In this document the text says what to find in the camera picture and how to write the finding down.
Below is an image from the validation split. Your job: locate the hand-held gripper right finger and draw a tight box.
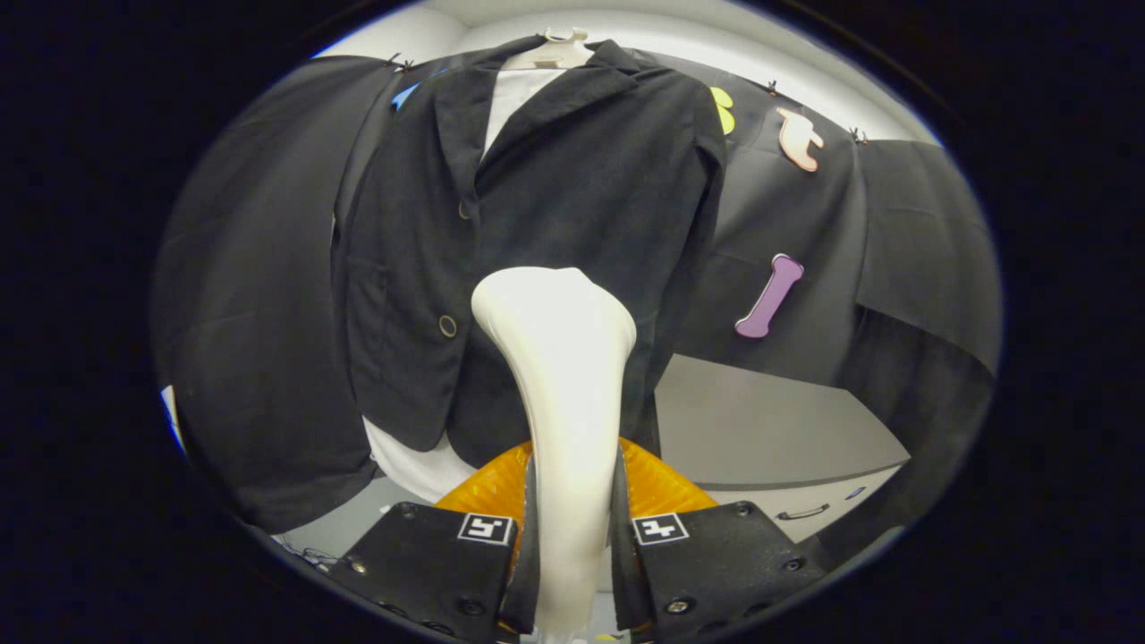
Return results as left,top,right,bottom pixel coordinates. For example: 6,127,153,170
611,436,828,638

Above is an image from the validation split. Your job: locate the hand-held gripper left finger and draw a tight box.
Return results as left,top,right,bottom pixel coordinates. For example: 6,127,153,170
327,441,540,643

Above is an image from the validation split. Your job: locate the white garment steamer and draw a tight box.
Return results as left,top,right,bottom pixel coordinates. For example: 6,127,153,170
471,267,638,643

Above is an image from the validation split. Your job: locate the black suit jacket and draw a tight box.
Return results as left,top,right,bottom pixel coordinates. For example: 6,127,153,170
333,36,730,470

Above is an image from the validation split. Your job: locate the grey cabinet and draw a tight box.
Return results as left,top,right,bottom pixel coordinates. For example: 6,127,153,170
653,353,912,547

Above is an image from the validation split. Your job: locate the black backdrop cloth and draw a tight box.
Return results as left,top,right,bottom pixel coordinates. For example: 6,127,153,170
150,49,1003,573

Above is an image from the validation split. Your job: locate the white plastic hanger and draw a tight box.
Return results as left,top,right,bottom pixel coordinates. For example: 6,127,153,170
501,27,596,71

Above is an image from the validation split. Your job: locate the thin black cable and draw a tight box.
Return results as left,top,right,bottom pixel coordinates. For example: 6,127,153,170
277,537,341,573

